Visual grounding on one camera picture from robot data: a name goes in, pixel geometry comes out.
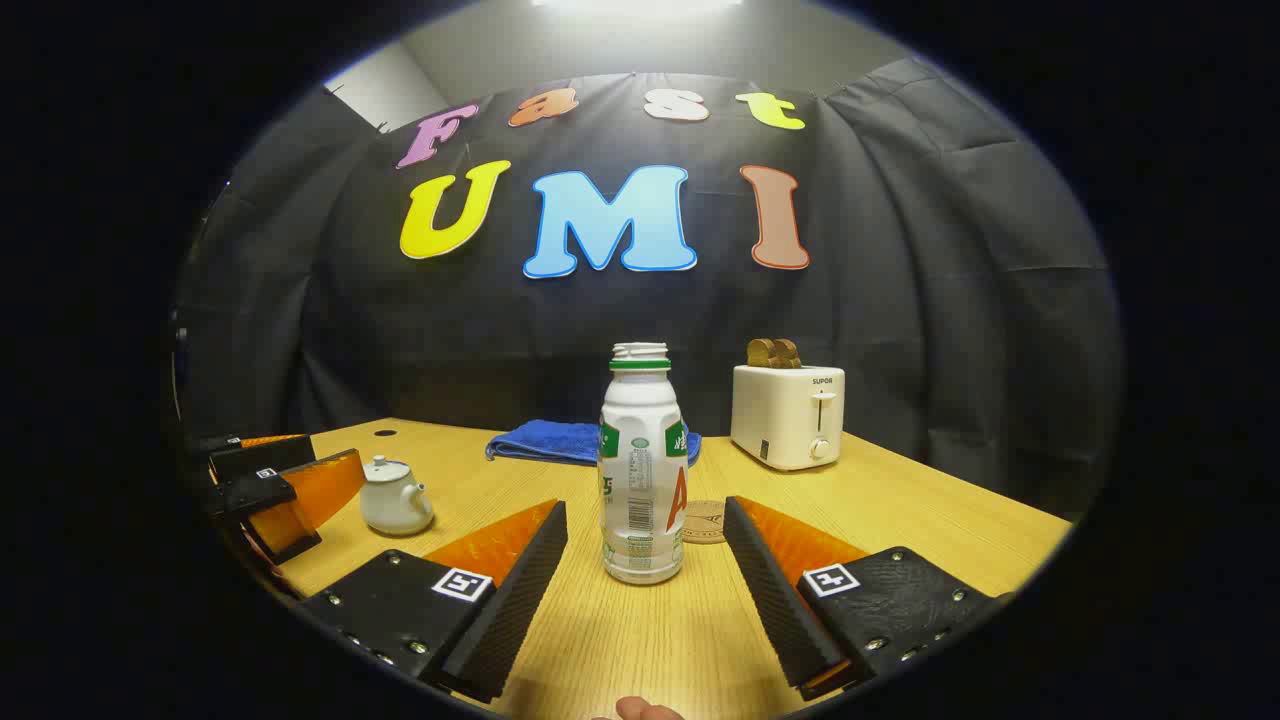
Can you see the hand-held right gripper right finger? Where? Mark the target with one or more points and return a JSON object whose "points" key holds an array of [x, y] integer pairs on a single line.
{"points": [[770, 600]]}

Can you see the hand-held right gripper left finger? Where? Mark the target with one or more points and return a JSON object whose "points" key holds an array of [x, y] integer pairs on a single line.
{"points": [[520, 600]]}

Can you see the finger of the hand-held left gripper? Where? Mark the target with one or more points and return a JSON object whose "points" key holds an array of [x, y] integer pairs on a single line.
{"points": [[300, 500], [255, 458]]}

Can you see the white teacup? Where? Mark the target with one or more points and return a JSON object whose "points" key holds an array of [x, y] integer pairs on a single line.
{"points": [[395, 505]]}

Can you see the round wooden coaster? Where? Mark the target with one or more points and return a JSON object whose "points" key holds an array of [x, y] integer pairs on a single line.
{"points": [[706, 522]]}

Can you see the white plastic water bottle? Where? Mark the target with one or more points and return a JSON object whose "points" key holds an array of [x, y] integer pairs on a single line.
{"points": [[642, 470]]}

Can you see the blue folded towel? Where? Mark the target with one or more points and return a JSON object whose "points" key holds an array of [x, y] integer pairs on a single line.
{"points": [[545, 442]]}

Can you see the white toaster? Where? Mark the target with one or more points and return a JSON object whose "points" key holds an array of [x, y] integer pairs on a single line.
{"points": [[788, 415]]}

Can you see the brown bread slices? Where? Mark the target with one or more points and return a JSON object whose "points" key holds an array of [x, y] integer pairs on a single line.
{"points": [[773, 353]]}

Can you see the ceiling light panel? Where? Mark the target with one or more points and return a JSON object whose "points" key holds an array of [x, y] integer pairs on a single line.
{"points": [[635, 5]]}

